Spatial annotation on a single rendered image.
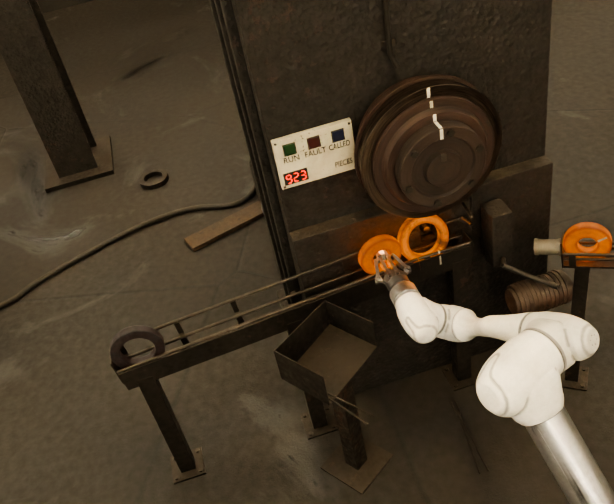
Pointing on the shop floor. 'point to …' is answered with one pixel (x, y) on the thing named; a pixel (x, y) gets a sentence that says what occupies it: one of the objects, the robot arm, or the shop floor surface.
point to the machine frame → (256, 121)
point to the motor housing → (533, 294)
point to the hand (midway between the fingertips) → (379, 251)
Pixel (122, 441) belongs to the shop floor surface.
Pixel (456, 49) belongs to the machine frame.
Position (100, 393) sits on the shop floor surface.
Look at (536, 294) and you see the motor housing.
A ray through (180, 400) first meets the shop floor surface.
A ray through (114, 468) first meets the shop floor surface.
